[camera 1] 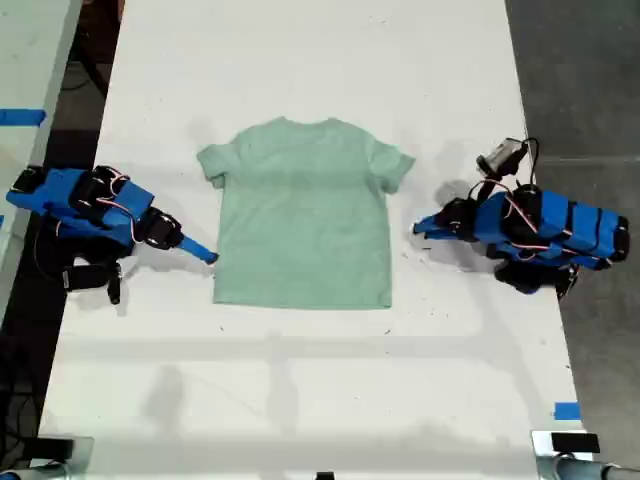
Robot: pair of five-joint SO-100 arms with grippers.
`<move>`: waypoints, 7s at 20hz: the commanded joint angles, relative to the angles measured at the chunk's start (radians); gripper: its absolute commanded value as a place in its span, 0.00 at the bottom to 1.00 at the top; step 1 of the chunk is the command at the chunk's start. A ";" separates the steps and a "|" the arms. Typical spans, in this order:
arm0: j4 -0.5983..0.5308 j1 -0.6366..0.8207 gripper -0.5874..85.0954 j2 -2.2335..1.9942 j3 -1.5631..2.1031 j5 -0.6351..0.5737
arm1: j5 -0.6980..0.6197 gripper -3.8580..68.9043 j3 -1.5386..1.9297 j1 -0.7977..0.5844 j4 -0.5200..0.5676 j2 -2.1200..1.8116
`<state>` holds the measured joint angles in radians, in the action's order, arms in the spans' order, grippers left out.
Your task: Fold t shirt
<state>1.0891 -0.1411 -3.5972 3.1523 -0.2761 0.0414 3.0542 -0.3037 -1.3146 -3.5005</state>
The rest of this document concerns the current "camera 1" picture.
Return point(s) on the metal table clamp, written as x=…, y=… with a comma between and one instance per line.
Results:
x=542, y=460
x=82, y=457

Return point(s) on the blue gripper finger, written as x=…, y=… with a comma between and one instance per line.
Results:
x=197, y=248
x=434, y=225

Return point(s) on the long blue tape strip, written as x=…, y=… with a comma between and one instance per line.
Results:
x=20, y=116

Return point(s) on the pale green t-shirt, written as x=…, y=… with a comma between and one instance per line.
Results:
x=305, y=220

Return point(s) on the small black box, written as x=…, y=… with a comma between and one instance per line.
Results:
x=56, y=448
x=575, y=443

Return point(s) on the short blue tape strip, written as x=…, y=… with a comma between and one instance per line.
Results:
x=567, y=411

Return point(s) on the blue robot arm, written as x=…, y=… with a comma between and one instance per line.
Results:
x=560, y=225
x=75, y=200

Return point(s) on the black camera box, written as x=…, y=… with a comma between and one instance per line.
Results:
x=84, y=278
x=500, y=155

